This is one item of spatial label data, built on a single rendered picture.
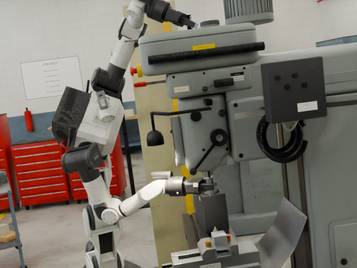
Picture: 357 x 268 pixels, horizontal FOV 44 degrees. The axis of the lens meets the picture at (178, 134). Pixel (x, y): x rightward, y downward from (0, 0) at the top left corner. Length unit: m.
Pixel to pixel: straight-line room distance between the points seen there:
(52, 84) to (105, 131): 9.09
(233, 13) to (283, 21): 9.61
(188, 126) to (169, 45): 0.33
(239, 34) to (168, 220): 2.31
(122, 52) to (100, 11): 8.87
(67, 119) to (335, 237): 1.25
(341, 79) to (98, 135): 1.06
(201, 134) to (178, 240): 2.15
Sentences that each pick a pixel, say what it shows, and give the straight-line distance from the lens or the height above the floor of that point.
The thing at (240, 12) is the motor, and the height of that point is 1.93.
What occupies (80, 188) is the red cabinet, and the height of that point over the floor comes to 0.25.
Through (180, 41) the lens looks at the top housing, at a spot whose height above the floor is 1.85.
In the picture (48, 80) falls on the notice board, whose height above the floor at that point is 1.96.
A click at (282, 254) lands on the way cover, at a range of 1.97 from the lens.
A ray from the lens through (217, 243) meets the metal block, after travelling 1.81.
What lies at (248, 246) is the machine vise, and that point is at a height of 0.99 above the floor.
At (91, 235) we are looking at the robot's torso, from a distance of 2.47.
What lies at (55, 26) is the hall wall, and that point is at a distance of 11.13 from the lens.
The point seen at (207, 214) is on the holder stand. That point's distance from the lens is 2.21.
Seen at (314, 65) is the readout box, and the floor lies 1.70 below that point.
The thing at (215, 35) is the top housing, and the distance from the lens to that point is 1.74.
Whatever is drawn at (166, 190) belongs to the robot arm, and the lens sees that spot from 1.95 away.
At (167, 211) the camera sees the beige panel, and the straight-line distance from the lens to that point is 3.74.
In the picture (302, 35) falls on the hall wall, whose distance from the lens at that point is 11.54.
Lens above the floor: 1.73
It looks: 8 degrees down
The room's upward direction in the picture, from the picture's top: 7 degrees counter-clockwise
